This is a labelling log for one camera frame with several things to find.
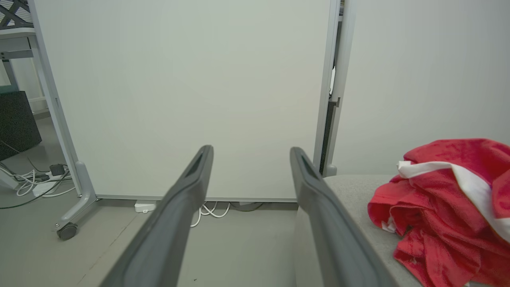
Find looped white cable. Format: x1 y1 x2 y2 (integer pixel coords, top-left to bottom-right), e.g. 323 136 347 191
190 201 231 228

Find large white partition panel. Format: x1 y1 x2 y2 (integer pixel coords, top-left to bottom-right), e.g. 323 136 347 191
27 0 341 202

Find red garment white stripes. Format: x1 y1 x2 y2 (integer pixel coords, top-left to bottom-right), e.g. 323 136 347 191
367 138 510 287

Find grey metal table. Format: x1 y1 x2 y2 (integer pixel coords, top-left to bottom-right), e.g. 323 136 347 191
0 0 45 116

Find black caster wheel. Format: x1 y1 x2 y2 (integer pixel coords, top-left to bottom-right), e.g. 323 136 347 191
57 222 78 241

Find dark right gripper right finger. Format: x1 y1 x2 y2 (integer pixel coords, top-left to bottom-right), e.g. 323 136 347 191
290 147 399 287

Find flat white power strip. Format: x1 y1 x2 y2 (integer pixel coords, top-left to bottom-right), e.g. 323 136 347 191
32 175 65 198

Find white floor cable bundle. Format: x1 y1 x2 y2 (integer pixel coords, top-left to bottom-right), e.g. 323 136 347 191
0 164 77 198

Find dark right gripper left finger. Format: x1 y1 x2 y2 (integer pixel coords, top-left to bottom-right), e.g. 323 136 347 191
100 145 214 287

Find narrow white partition panel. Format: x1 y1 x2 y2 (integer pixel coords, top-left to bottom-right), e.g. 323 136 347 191
333 0 510 177

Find black box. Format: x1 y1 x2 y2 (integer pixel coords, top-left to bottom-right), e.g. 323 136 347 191
0 90 43 161

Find black floor cable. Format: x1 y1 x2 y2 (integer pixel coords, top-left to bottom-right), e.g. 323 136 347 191
0 140 73 210

